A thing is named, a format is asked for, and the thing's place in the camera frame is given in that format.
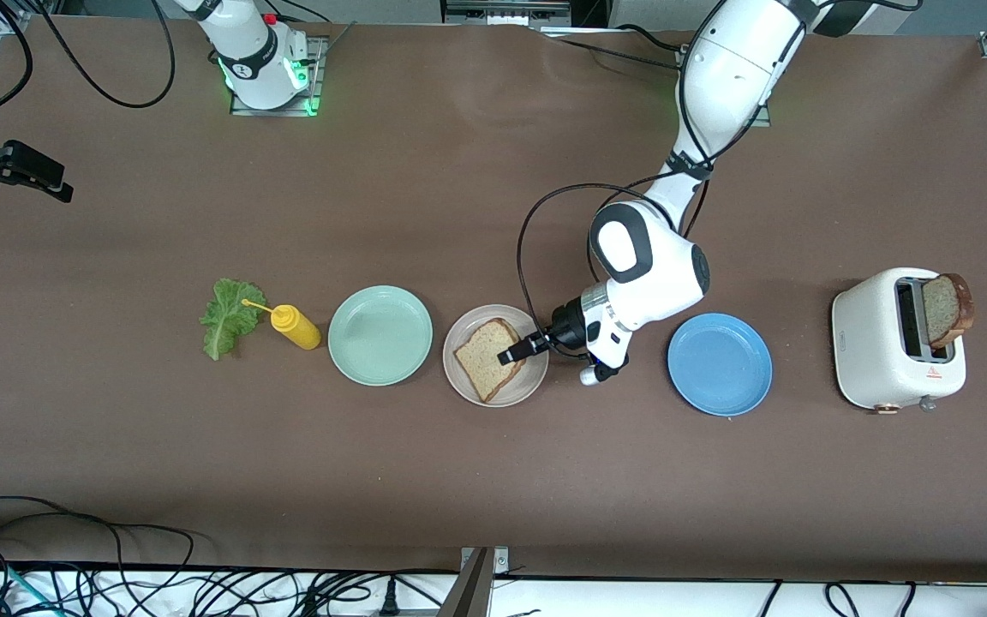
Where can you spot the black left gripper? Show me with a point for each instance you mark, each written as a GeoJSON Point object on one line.
{"type": "Point", "coordinates": [564, 326]}

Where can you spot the brown bread slice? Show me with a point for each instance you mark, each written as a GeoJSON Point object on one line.
{"type": "Point", "coordinates": [942, 308]}
{"type": "Point", "coordinates": [485, 360]}

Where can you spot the green lettuce leaf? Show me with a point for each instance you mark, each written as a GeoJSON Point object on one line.
{"type": "Point", "coordinates": [224, 321]}

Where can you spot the yellow mustard squeeze bottle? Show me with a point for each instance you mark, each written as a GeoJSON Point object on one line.
{"type": "Point", "coordinates": [296, 327]}

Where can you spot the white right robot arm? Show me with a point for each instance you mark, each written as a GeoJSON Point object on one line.
{"type": "Point", "coordinates": [254, 51]}

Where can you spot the beige plate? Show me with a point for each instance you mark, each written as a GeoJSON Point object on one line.
{"type": "Point", "coordinates": [519, 390]}

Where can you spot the mint green plate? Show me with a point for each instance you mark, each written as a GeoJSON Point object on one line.
{"type": "Point", "coordinates": [379, 336]}

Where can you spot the blue plate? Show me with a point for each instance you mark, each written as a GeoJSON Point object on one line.
{"type": "Point", "coordinates": [720, 364]}

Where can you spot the white side bench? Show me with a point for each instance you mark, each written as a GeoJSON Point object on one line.
{"type": "Point", "coordinates": [631, 600]}

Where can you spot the black power plug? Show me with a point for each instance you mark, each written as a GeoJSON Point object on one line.
{"type": "Point", "coordinates": [389, 604]}

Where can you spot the white toaster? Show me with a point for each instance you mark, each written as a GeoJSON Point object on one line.
{"type": "Point", "coordinates": [866, 343]}

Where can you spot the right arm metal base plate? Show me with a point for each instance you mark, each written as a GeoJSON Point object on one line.
{"type": "Point", "coordinates": [275, 112]}

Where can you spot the grey metal bracket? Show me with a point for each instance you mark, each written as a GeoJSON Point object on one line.
{"type": "Point", "coordinates": [476, 591]}

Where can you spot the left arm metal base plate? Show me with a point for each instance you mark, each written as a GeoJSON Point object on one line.
{"type": "Point", "coordinates": [763, 117]}

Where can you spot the grey metal frame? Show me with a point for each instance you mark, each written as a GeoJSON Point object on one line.
{"type": "Point", "coordinates": [506, 10]}

